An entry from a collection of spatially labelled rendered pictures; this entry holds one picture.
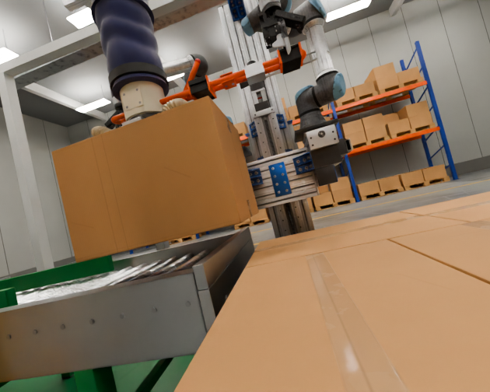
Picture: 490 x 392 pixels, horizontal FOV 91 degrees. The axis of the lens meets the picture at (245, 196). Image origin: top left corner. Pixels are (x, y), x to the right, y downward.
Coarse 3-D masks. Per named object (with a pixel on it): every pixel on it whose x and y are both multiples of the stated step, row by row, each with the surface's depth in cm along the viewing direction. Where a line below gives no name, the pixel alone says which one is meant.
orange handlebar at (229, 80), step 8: (304, 56) 86; (264, 64) 87; (272, 64) 87; (232, 72) 89; (240, 72) 88; (216, 80) 90; (224, 80) 90; (232, 80) 89; (240, 80) 92; (216, 88) 94; (224, 88) 95; (168, 96) 94; (176, 96) 93; (184, 96) 93; (112, 120) 98; (120, 120) 102
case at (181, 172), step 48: (96, 144) 80; (144, 144) 77; (192, 144) 74; (240, 144) 109; (96, 192) 80; (144, 192) 77; (192, 192) 74; (240, 192) 82; (96, 240) 81; (144, 240) 77
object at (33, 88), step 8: (400, 0) 767; (392, 8) 818; (392, 16) 838; (176, 80) 898; (24, 88) 743; (32, 88) 760; (40, 88) 790; (48, 96) 812; (56, 96) 840; (64, 96) 872; (64, 104) 876; (72, 104) 901; (88, 112) 968; (96, 112) 1016; (104, 120) 1062
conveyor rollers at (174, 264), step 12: (204, 252) 118; (144, 264) 127; (156, 264) 122; (168, 264) 115; (180, 264) 108; (192, 264) 100; (96, 276) 129; (108, 276) 115; (120, 276) 109; (132, 276) 103; (144, 276) 97; (36, 288) 140; (48, 288) 129; (60, 288) 118; (72, 288) 106; (84, 288) 100; (96, 288) 95; (24, 300) 109; (36, 300) 98
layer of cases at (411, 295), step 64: (256, 256) 81; (320, 256) 63; (384, 256) 51; (448, 256) 43; (256, 320) 37; (320, 320) 32; (384, 320) 29; (448, 320) 26; (192, 384) 26; (256, 384) 24; (320, 384) 22; (384, 384) 20; (448, 384) 19
